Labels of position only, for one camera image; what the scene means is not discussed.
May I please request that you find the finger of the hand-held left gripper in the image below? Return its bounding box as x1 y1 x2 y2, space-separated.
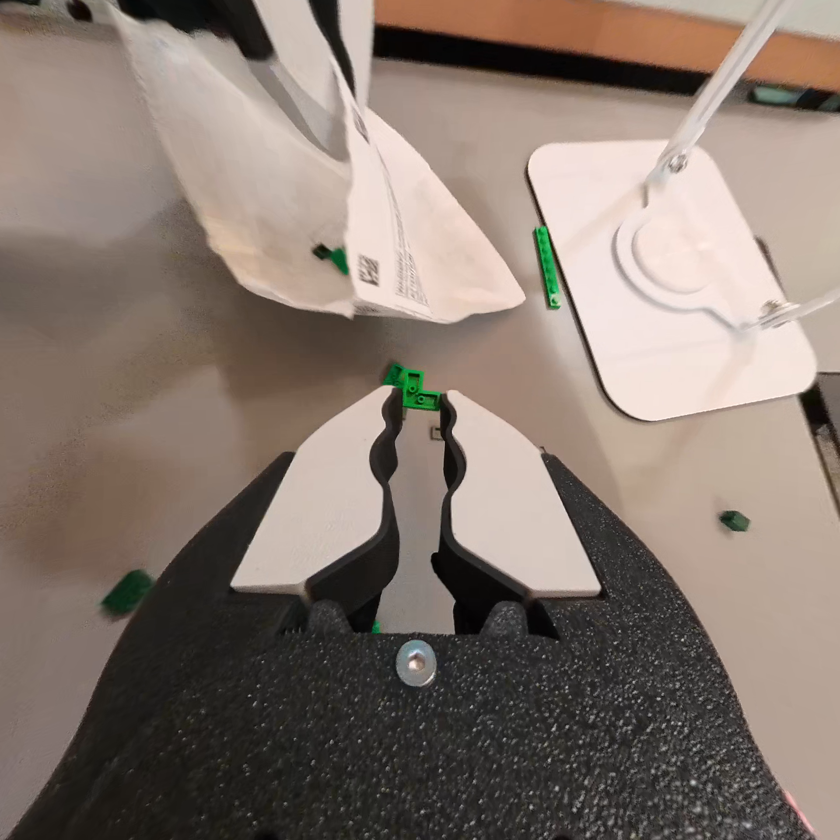
307 0 376 109
228 0 347 165

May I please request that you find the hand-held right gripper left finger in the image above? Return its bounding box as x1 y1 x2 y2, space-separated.
230 385 404 633

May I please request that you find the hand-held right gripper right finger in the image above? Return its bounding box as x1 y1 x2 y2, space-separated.
431 389 602 635

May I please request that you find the white paper bag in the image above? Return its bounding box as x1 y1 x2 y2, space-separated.
108 0 527 326

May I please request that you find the grey desk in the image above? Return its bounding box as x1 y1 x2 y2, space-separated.
0 10 840 834

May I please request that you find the brown wooden board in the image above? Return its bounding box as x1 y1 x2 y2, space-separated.
374 0 840 89

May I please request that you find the long green brick plate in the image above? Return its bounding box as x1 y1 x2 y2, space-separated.
533 226 564 309

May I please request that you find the black object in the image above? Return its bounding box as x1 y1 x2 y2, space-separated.
799 374 840 519

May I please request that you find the dark green object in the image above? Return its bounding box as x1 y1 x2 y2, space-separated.
748 84 840 114

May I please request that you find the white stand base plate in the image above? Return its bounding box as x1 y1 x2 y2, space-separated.
527 0 840 422

